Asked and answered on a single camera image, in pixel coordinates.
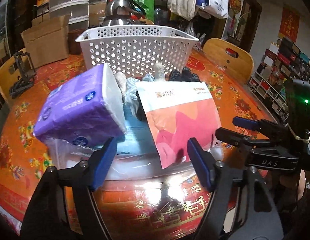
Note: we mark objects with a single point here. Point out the brown cardboard box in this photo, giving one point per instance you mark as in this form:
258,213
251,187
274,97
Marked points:
47,41

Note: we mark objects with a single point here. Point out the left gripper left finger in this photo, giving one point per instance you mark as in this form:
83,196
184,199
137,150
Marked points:
47,213

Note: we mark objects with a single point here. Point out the black phone stand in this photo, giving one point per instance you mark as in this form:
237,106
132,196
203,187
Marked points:
25,79

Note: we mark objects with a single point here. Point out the clear plastic bag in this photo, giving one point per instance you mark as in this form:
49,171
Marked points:
120,147

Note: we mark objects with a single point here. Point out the wooden chair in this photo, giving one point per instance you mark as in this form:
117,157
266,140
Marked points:
236,62
8,76

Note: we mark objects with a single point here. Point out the purple tissue pack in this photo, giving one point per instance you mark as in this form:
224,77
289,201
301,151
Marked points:
80,104

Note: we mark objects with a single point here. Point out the white sock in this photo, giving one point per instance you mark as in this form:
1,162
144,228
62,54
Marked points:
159,73

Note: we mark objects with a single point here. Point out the pink white tissue pack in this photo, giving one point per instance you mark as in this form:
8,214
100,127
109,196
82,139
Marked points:
177,111

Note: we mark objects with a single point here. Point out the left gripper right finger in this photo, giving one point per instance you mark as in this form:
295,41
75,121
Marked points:
256,216

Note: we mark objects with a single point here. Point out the black knit glove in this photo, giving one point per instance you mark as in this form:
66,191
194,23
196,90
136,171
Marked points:
184,76

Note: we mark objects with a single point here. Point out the clear plastic drawer tower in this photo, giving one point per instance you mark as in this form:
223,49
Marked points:
77,10

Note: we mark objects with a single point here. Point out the shelf with small items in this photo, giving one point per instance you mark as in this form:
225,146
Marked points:
281,61

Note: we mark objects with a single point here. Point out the white perforated plastic basket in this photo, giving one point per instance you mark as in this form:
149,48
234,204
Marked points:
135,49

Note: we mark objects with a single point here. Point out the wooden chair left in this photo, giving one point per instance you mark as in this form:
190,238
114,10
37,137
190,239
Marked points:
8,76

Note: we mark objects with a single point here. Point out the stainless steel kettle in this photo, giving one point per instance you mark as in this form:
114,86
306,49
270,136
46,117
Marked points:
122,12

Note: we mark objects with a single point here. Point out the wooden chair right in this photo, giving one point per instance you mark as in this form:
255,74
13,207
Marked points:
236,62

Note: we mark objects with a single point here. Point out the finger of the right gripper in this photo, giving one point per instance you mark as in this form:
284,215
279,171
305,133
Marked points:
236,139
263,126

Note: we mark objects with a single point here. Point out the light blue striped cloth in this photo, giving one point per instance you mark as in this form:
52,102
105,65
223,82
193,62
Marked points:
132,99

